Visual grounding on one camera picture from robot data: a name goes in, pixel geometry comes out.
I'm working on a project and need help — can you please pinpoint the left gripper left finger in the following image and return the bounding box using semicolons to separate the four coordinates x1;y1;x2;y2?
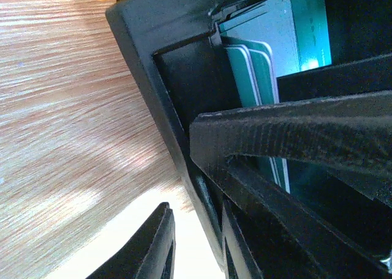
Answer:
88;202;175;278

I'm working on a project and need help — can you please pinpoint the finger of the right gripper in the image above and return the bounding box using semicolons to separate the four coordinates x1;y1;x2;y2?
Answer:
190;91;391;278

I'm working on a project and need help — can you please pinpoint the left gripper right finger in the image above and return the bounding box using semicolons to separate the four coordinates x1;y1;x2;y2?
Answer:
222;199;263;278

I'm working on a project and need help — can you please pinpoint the teal card stack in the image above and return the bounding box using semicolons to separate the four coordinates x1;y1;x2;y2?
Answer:
217;0;333;194

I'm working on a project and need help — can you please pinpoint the black bin with teal cards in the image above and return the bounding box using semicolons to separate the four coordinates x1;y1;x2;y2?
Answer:
106;0;391;271

